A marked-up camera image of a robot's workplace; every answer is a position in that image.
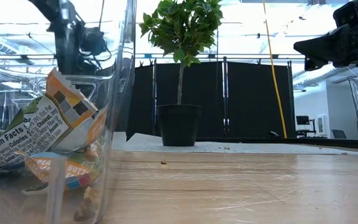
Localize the orange peanut butter granola bar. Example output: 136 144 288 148
16 151 103 191

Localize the green nutrition-label granola bar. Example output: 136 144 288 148
0 67 109 170

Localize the large clear plastic bin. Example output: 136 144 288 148
0 0 138 224

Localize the black room divider panel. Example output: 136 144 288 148
227 61 295 139
126 61 155 138
155 61 225 139

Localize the green leafy potted tree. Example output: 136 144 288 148
139 0 224 106

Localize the black plant pot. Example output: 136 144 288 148
156 104 202 147

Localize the black ceiling-hung device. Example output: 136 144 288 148
81 27 108 57

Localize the grey ceiling duct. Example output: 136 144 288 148
292 65 358 90

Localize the yellow hanging cable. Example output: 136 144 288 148
262 0 288 139

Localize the white wall-mounted box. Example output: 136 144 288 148
317 114 326 135

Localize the grey overhead rail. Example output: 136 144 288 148
0 52 306 61

